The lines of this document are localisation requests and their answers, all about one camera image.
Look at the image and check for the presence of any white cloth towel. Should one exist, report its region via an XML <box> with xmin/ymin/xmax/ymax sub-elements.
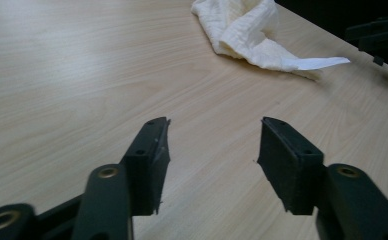
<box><xmin>191</xmin><ymin>0</ymin><xmax>352</xmax><ymax>82</ymax></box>

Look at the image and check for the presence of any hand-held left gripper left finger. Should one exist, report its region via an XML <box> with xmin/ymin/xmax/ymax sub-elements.
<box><xmin>119</xmin><ymin>116</ymin><xmax>172</xmax><ymax>217</ymax></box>

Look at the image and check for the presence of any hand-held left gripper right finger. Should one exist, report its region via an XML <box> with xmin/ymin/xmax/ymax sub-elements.
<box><xmin>256</xmin><ymin>116</ymin><xmax>326</xmax><ymax>216</ymax></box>

